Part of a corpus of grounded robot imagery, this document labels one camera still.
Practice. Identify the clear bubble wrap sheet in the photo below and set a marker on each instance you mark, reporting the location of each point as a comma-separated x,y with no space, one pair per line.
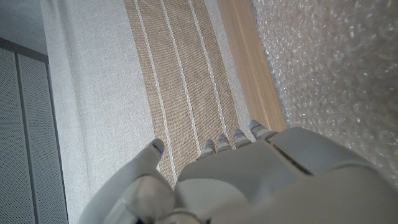
326,62

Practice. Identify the perforated panel with dark frame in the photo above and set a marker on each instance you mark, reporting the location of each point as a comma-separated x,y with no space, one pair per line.
28,140

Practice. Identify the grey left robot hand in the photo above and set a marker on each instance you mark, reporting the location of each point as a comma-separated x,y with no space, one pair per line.
248,180

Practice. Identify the beige striped backdrop cloth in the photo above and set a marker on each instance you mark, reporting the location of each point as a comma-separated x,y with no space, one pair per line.
102,93

